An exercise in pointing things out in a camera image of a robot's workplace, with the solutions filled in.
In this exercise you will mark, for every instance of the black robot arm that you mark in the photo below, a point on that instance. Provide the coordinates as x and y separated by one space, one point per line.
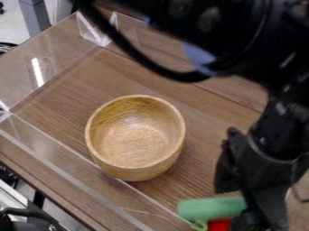
256 39

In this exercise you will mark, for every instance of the wooden bowl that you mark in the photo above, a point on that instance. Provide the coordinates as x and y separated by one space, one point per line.
135 135

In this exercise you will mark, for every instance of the red plush strawberry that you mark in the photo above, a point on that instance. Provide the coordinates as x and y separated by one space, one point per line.
214 225

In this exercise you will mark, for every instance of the black device at bottom left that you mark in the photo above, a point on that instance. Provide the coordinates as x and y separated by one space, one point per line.
24 219

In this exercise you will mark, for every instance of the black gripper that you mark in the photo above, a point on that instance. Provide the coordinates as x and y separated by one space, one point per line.
261 164

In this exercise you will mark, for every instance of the clear acrylic corner bracket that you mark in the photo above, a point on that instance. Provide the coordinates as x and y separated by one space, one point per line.
90 32

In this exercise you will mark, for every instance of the green foam block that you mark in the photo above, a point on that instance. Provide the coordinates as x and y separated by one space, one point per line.
212 208

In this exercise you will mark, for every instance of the clear acrylic tray walls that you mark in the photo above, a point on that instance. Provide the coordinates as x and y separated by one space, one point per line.
55 79

